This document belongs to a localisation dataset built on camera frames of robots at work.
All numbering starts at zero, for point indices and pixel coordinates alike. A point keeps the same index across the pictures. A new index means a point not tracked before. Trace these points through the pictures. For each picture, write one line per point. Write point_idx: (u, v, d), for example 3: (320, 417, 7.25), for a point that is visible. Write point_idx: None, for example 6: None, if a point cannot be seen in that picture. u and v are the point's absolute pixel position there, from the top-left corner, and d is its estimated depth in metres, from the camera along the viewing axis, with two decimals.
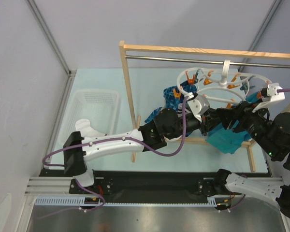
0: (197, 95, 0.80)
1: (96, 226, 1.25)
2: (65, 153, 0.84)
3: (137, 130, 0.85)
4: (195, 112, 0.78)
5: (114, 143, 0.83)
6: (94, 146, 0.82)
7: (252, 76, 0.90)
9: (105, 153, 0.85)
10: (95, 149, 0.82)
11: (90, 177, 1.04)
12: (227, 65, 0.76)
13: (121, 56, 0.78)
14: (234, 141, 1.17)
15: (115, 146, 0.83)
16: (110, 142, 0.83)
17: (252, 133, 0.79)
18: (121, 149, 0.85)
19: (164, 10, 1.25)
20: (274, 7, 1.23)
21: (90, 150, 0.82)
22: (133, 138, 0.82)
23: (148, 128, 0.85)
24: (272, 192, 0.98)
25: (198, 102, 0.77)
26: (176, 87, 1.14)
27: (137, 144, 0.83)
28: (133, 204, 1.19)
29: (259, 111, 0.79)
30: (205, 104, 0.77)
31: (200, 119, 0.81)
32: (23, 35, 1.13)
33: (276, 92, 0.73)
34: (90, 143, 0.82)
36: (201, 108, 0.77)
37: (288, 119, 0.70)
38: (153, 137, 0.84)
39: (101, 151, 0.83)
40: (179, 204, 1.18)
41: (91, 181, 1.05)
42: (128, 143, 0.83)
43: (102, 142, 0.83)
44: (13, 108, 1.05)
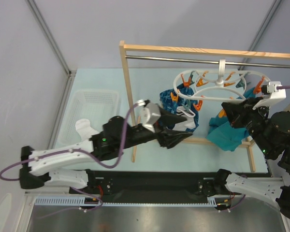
0: (149, 102, 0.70)
1: (96, 227, 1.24)
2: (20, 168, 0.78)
3: (88, 140, 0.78)
4: (144, 122, 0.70)
5: (63, 157, 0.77)
6: (40, 161, 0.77)
7: (247, 73, 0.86)
9: (56, 166, 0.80)
10: (42, 164, 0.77)
11: (80, 182, 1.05)
12: (223, 64, 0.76)
13: (121, 56, 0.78)
14: (234, 138, 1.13)
15: (64, 159, 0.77)
16: (58, 156, 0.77)
17: (249, 130, 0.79)
18: (73, 161, 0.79)
19: (165, 9, 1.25)
20: (274, 7, 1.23)
21: (36, 166, 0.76)
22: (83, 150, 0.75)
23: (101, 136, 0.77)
24: (272, 192, 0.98)
25: (147, 111, 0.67)
26: (172, 90, 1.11)
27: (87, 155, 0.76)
28: (133, 204, 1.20)
29: (259, 109, 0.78)
30: (153, 112, 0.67)
31: (154, 128, 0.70)
32: (22, 34, 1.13)
33: (276, 89, 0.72)
34: (36, 158, 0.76)
36: (150, 119, 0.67)
37: (284, 118, 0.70)
38: (105, 147, 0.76)
39: (49, 165, 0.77)
40: (179, 204, 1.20)
41: (82, 183, 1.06)
42: (77, 155, 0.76)
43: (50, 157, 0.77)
44: (13, 107, 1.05)
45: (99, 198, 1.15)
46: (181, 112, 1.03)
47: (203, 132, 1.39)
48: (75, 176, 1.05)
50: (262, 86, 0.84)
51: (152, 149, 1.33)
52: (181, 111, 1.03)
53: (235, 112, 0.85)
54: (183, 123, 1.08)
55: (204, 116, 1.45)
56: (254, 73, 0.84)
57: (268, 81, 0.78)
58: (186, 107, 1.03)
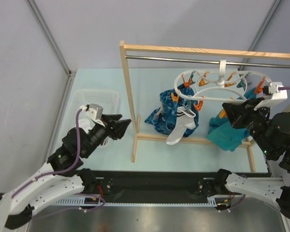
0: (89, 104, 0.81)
1: (96, 226, 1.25)
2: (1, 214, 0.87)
3: (46, 164, 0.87)
4: (93, 118, 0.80)
5: (31, 189, 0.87)
6: (12, 200, 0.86)
7: (248, 73, 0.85)
9: (29, 199, 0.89)
10: (15, 202, 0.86)
11: (75, 189, 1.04)
12: (223, 64, 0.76)
13: (121, 57, 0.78)
14: (234, 138, 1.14)
15: (32, 191, 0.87)
16: (25, 190, 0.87)
17: (250, 131, 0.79)
18: (41, 188, 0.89)
19: (165, 10, 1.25)
20: (274, 7, 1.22)
21: (10, 205, 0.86)
22: (45, 174, 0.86)
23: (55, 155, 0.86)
24: (272, 193, 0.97)
25: (93, 108, 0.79)
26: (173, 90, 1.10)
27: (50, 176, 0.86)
28: (133, 204, 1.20)
29: (261, 109, 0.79)
30: (97, 107, 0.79)
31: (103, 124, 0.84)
32: (22, 35, 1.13)
33: (278, 90, 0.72)
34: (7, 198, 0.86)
36: (96, 113, 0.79)
37: (286, 118, 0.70)
38: (65, 160, 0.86)
39: (22, 200, 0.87)
40: (179, 204, 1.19)
41: (78, 188, 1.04)
42: (42, 181, 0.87)
43: (19, 194, 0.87)
44: (13, 108, 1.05)
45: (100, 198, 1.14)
46: (181, 112, 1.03)
47: (203, 132, 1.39)
48: (66, 186, 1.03)
50: (263, 86, 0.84)
51: (151, 149, 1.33)
52: (182, 112, 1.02)
53: (236, 112, 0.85)
54: (183, 123, 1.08)
55: (204, 116, 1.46)
56: (254, 73, 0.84)
57: (269, 82, 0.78)
58: (187, 107, 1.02)
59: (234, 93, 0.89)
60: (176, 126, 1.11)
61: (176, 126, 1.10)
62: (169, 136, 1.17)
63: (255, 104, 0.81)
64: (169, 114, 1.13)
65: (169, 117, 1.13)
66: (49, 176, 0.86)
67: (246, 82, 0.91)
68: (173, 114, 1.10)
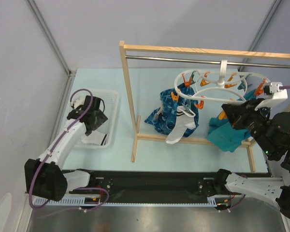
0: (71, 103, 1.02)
1: (96, 226, 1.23)
2: (43, 185, 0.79)
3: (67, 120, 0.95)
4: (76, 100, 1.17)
5: (66, 139, 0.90)
6: (54, 152, 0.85)
7: (248, 74, 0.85)
9: (65, 152, 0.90)
10: (57, 153, 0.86)
11: (82, 175, 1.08)
12: (224, 65, 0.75)
13: (121, 56, 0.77)
14: (233, 139, 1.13)
15: (68, 140, 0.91)
16: (61, 142, 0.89)
17: (251, 131, 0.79)
18: (72, 140, 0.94)
19: (165, 10, 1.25)
20: (274, 7, 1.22)
21: (54, 157, 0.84)
22: (73, 123, 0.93)
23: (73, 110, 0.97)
24: (272, 192, 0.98)
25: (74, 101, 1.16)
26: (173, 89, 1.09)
27: (78, 123, 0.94)
28: (134, 204, 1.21)
29: (261, 109, 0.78)
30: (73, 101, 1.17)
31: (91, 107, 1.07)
32: (22, 35, 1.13)
33: (279, 89, 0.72)
34: (49, 153, 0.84)
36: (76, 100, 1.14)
37: (287, 118, 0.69)
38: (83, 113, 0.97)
39: (62, 152, 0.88)
40: (179, 204, 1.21)
41: (85, 177, 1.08)
42: (73, 130, 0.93)
43: (58, 146, 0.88)
44: (13, 108, 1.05)
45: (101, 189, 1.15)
46: (181, 111, 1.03)
47: (203, 132, 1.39)
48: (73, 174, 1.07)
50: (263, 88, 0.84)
51: (151, 149, 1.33)
52: (181, 111, 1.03)
53: (236, 113, 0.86)
54: (183, 123, 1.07)
55: (204, 116, 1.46)
56: (255, 75, 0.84)
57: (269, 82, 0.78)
58: (186, 107, 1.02)
59: (235, 94, 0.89)
60: (176, 125, 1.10)
61: (176, 125, 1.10)
62: (169, 134, 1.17)
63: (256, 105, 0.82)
64: (169, 113, 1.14)
65: (169, 116, 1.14)
66: (78, 125, 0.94)
67: (246, 83, 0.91)
68: (173, 112, 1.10)
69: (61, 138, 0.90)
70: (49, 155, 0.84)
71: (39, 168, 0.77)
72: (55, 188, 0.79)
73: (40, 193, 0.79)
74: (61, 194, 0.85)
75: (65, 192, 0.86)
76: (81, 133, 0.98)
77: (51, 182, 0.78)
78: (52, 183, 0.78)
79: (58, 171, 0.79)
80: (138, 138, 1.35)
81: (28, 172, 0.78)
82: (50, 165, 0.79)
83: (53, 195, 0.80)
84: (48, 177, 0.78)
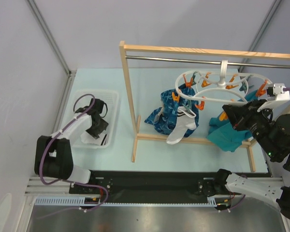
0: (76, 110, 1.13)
1: (96, 227, 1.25)
2: (52, 164, 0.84)
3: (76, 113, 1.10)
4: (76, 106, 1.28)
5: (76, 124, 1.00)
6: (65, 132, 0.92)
7: (250, 75, 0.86)
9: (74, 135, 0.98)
10: (67, 133, 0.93)
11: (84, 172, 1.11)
12: (224, 65, 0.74)
13: (121, 56, 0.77)
14: (234, 139, 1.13)
15: (78, 125, 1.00)
16: (71, 126, 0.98)
17: (253, 133, 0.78)
18: (80, 127, 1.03)
19: (165, 10, 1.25)
20: (274, 7, 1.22)
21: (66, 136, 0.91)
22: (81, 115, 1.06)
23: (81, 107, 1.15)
24: (273, 193, 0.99)
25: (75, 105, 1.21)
26: (174, 90, 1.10)
27: (86, 115, 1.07)
28: (134, 204, 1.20)
29: (263, 111, 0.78)
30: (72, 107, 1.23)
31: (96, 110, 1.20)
32: (23, 35, 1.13)
33: (282, 91, 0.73)
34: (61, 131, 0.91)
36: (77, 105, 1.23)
37: None
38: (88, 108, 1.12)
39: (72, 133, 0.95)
40: (178, 204, 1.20)
41: (86, 172, 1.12)
42: (81, 119, 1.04)
43: (68, 128, 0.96)
44: (13, 108, 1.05)
45: (101, 188, 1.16)
46: (181, 112, 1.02)
47: (203, 132, 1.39)
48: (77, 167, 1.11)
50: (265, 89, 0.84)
51: (151, 149, 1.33)
52: (182, 112, 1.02)
53: (237, 114, 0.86)
54: (183, 123, 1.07)
55: (204, 116, 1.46)
56: (256, 76, 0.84)
57: (270, 83, 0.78)
58: (187, 107, 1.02)
59: (235, 94, 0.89)
60: (176, 126, 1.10)
61: (177, 125, 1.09)
62: (169, 135, 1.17)
63: (257, 105, 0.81)
64: (169, 113, 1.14)
65: (169, 116, 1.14)
66: (85, 116, 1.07)
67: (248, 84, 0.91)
68: (174, 113, 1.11)
69: (71, 124, 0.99)
70: (61, 133, 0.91)
71: (50, 142, 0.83)
72: (64, 165, 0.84)
73: (49, 169, 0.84)
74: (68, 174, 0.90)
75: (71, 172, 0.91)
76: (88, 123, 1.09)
77: (60, 158, 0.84)
78: (61, 159, 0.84)
79: (68, 147, 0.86)
80: (138, 138, 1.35)
81: (38, 151, 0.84)
82: (61, 140, 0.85)
83: (61, 171, 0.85)
84: (58, 152, 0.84)
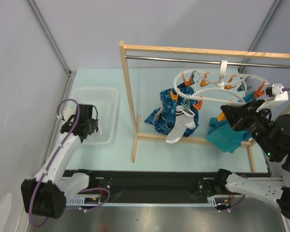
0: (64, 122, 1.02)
1: (96, 227, 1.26)
2: (42, 203, 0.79)
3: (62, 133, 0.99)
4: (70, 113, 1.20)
5: (63, 153, 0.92)
6: (50, 170, 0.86)
7: (248, 76, 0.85)
9: (62, 166, 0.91)
10: (53, 170, 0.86)
11: (81, 180, 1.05)
12: (224, 65, 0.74)
13: (121, 56, 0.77)
14: (232, 140, 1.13)
15: (64, 153, 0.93)
16: (56, 159, 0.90)
17: (253, 133, 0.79)
18: (68, 153, 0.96)
19: (165, 10, 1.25)
20: (274, 7, 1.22)
21: (50, 175, 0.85)
22: (67, 137, 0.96)
23: (66, 124, 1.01)
24: (273, 193, 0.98)
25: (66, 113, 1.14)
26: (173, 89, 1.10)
27: (72, 136, 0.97)
28: (133, 203, 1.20)
29: (262, 111, 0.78)
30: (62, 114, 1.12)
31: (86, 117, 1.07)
32: (22, 35, 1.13)
33: (282, 91, 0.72)
34: (45, 172, 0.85)
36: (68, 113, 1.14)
37: (289, 121, 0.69)
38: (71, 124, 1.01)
39: (58, 168, 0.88)
40: (179, 204, 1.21)
41: (84, 178, 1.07)
42: (68, 144, 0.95)
43: (53, 163, 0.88)
44: (13, 108, 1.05)
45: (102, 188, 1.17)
46: (181, 111, 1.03)
47: (203, 132, 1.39)
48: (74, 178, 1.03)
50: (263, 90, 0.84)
51: (151, 149, 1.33)
52: (181, 111, 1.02)
53: (236, 115, 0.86)
54: (183, 123, 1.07)
55: (204, 116, 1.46)
56: (255, 77, 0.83)
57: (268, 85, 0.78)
58: (186, 106, 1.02)
59: (234, 95, 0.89)
60: (175, 125, 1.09)
61: (176, 125, 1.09)
62: (168, 134, 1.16)
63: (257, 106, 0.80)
64: (169, 113, 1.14)
65: (169, 115, 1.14)
66: (72, 138, 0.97)
67: (246, 85, 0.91)
68: (173, 112, 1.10)
69: (55, 155, 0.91)
70: (46, 174, 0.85)
71: (36, 188, 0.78)
72: (55, 209, 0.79)
73: (39, 211, 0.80)
74: (61, 210, 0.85)
75: (65, 207, 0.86)
76: (77, 146, 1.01)
77: (50, 202, 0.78)
78: (51, 204, 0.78)
79: (55, 188, 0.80)
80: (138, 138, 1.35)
81: (25, 194, 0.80)
82: (47, 184, 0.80)
83: (53, 211, 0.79)
84: (47, 193, 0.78)
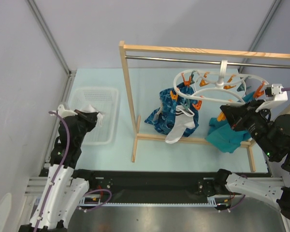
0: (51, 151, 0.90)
1: (97, 227, 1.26)
2: None
3: (51, 167, 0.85)
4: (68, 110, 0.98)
5: (56, 191, 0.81)
6: (44, 214, 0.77)
7: (248, 76, 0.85)
9: (57, 205, 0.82)
10: (48, 214, 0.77)
11: (82, 188, 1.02)
12: (224, 65, 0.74)
13: (121, 56, 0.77)
14: (232, 140, 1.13)
15: (57, 192, 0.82)
16: (50, 199, 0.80)
17: (252, 133, 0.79)
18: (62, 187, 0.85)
19: (165, 10, 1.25)
20: (274, 7, 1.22)
21: (46, 221, 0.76)
22: (57, 172, 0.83)
23: (55, 154, 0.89)
24: (273, 193, 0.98)
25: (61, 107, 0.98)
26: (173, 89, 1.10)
27: (63, 170, 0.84)
28: (133, 204, 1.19)
29: (261, 111, 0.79)
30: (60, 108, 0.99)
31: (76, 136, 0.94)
32: (22, 35, 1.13)
33: (281, 91, 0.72)
34: (39, 218, 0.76)
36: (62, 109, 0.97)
37: (289, 120, 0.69)
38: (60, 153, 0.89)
39: (53, 209, 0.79)
40: (179, 204, 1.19)
41: (83, 184, 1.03)
42: (59, 180, 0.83)
43: (46, 205, 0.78)
44: (13, 108, 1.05)
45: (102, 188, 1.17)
46: (180, 111, 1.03)
47: (203, 132, 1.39)
48: (74, 190, 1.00)
50: (263, 91, 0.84)
51: (151, 149, 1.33)
52: (181, 111, 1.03)
53: (236, 115, 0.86)
54: (182, 122, 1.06)
55: (204, 116, 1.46)
56: (254, 77, 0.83)
57: (267, 84, 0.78)
58: (186, 106, 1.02)
59: (233, 95, 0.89)
60: (175, 125, 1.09)
61: (176, 125, 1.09)
62: (168, 134, 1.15)
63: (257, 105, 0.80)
64: (169, 112, 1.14)
65: (168, 115, 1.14)
66: (62, 172, 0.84)
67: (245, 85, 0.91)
68: (172, 112, 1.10)
69: (48, 196, 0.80)
70: (40, 220, 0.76)
71: None
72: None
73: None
74: None
75: None
76: (70, 177, 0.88)
77: None
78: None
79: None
80: (138, 138, 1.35)
81: None
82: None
83: None
84: None
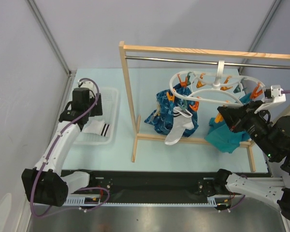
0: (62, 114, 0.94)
1: (96, 226, 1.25)
2: (46, 191, 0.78)
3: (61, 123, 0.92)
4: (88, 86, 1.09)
5: (62, 143, 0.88)
6: (50, 160, 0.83)
7: (243, 78, 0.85)
9: (62, 158, 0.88)
10: (53, 160, 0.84)
11: (83, 178, 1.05)
12: (221, 65, 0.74)
13: (121, 57, 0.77)
14: (231, 140, 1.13)
15: (63, 145, 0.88)
16: (56, 147, 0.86)
17: (252, 134, 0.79)
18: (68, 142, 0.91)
19: (164, 10, 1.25)
20: (274, 7, 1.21)
21: (51, 165, 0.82)
22: (67, 126, 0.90)
23: (65, 114, 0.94)
24: (273, 194, 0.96)
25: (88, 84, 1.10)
26: (169, 90, 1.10)
27: (72, 125, 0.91)
28: (132, 204, 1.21)
29: (261, 112, 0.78)
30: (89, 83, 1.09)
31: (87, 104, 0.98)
32: (23, 35, 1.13)
33: (280, 93, 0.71)
34: (45, 161, 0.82)
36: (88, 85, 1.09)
37: None
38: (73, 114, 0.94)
39: (59, 158, 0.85)
40: (178, 204, 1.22)
41: (85, 178, 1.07)
42: (67, 134, 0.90)
43: (53, 152, 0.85)
44: (13, 108, 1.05)
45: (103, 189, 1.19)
46: (177, 112, 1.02)
47: (203, 132, 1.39)
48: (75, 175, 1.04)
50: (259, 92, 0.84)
51: (151, 149, 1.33)
52: (178, 112, 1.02)
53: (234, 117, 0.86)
54: (181, 123, 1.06)
55: (204, 116, 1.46)
56: (250, 78, 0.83)
57: (264, 86, 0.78)
58: (183, 107, 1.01)
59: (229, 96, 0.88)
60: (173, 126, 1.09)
61: (174, 126, 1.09)
62: (168, 135, 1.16)
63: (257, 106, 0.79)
64: (166, 113, 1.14)
65: (166, 116, 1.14)
66: (71, 127, 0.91)
67: (241, 86, 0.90)
68: (170, 113, 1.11)
69: (55, 144, 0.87)
70: (46, 164, 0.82)
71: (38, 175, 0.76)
72: (57, 195, 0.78)
73: (41, 199, 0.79)
74: (63, 199, 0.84)
75: (66, 195, 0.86)
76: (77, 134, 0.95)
77: (52, 190, 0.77)
78: (54, 189, 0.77)
79: (57, 177, 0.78)
80: (138, 138, 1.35)
81: (26, 183, 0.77)
82: (48, 173, 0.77)
83: (56, 199, 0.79)
84: (47, 184, 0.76)
